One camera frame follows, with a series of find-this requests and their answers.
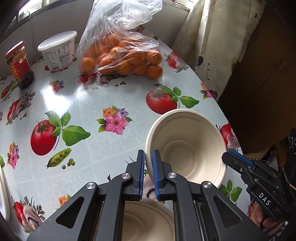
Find chili sauce glass jar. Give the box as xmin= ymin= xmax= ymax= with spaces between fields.
xmin=5 ymin=41 xmax=35 ymax=90

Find fruit print tablecloth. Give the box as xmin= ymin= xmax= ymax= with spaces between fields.
xmin=1 ymin=44 xmax=240 ymax=240

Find plastic bag of oranges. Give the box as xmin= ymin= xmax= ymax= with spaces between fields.
xmin=77 ymin=1 xmax=163 ymax=79

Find right hand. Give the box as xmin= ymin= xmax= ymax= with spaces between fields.
xmin=249 ymin=202 xmax=285 ymax=236

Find patterned cream curtain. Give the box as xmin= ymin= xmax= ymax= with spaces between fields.
xmin=172 ymin=0 xmax=266 ymax=100

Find small beige paper bowl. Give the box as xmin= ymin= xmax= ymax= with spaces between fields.
xmin=144 ymin=109 xmax=227 ymax=187

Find window metal bars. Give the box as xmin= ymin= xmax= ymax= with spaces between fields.
xmin=18 ymin=0 xmax=58 ymax=21

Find white plastic tub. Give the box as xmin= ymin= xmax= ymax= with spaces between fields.
xmin=38 ymin=31 xmax=77 ymax=72

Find black power cable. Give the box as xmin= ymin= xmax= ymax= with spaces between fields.
xmin=26 ymin=11 xmax=41 ymax=61

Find medium beige paper bowl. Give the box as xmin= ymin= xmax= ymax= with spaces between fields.
xmin=122 ymin=198 xmax=175 ymax=241

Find large white foam plate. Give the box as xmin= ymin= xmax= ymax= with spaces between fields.
xmin=0 ymin=170 xmax=11 ymax=221

